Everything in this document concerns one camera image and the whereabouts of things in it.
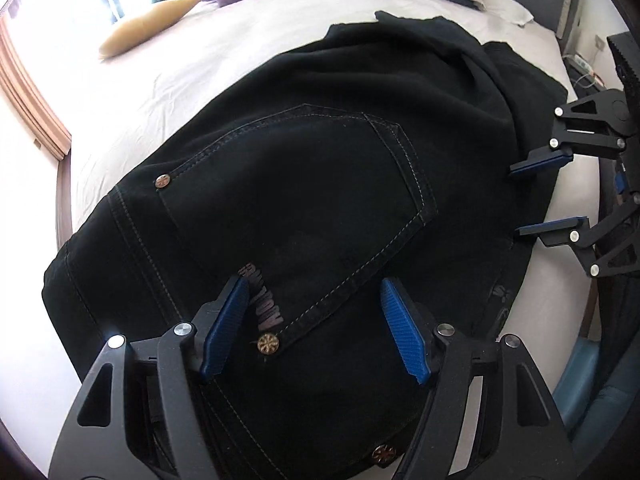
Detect beige curtain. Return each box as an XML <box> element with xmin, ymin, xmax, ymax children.
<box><xmin>0</xmin><ymin>10</ymin><xmax>73</xmax><ymax>161</ymax></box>

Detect yellow pillow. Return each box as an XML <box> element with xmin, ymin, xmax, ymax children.
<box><xmin>98</xmin><ymin>0</ymin><xmax>202</xmax><ymax>59</ymax></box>

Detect black denim pants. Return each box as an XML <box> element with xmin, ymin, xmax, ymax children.
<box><xmin>42</xmin><ymin>10</ymin><xmax>568</xmax><ymax>480</ymax></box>

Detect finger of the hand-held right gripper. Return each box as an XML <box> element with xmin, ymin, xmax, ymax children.
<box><xmin>509</xmin><ymin>87</ymin><xmax>640</xmax><ymax>178</ymax></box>
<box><xmin>515</xmin><ymin>216</ymin><xmax>640</xmax><ymax>278</ymax></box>

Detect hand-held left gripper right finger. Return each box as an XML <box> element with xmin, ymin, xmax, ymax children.
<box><xmin>380</xmin><ymin>277</ymin><xmax>581</xmax><ymax>480</ymax></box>

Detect bed with white sheet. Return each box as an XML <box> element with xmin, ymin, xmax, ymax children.
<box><xmin>65</xmin><ymin>0</ymin><xmax>601</xmax><ymax>396</ymax></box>

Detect white power strip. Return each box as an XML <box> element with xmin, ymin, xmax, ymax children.
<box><xmin>565</xmin><ymin>52</ymin><xmax>601</xmax><ymax>86</ymax></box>

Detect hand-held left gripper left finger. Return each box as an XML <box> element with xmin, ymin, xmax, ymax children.
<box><xmin>47</xmin><ymin>275</ymin><xmax>251</xmax><ymax>480</ymax></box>

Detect white cloth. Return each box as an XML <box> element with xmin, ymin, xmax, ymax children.
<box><xmin>484</xmin><ymin>0</ymin><xmax>534</xmax><ymax>27</ymax></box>

